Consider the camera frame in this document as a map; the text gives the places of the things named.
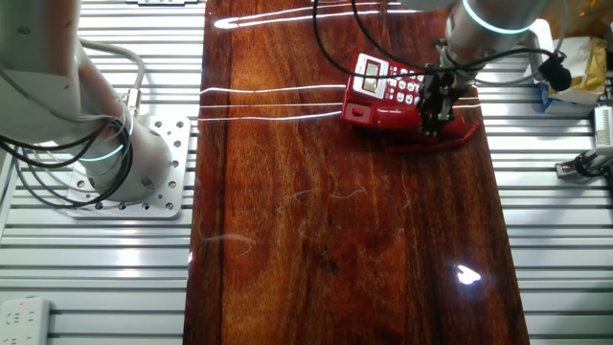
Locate yellow package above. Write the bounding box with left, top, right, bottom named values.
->
left=564, top=36, right=609, bottom=106

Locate black base power cable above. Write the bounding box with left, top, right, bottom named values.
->
left=0, top=119, right=135, bottom=211

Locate grey cable with metal connector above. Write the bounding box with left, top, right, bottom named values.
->
left=79, top=37, right=148, bottom=119

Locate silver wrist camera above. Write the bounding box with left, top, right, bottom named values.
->
left=526, top=18, right=556, bottom=61

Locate white tissue paper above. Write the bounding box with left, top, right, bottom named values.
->
left=555, top=35, right=598, bottom=85

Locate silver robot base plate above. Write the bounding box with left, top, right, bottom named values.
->
left=64, top=114, right=193, bottom=220

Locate brown cardboard box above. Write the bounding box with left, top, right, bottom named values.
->
left=550, top=0, right=613, bottom=39

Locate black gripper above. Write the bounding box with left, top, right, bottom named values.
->
left=418, top=70, right=457, bottom=138

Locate red telephone base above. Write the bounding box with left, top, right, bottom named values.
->
left=340, top=52, right=449, bottom=143

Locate white power strip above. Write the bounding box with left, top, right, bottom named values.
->
left=0, top=295, right=53, bottom=345

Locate metal clamp tool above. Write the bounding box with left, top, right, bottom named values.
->
left=554, top=146, right=613, bottom=181

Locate blue carton box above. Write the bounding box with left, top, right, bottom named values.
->
left=535, top=80, right=598, bottom=116

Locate red telephone handset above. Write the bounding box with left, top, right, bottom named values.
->
left=375, top=105, right=468, bottom=138

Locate glossy wood-grain board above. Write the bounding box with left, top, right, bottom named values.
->
left=181, top=0, right=531, bottom=345

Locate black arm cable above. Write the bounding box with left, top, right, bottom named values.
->
left=351, top=0, right=559, bottom=76
left=311, top=0, right=425, bottom=81

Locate red coiled telephone cord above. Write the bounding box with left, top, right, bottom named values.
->
left=385, top=122, right=484, bottom=155

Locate black cable plug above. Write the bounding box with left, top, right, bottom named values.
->
left=538, top=55, right=574, bottom=93

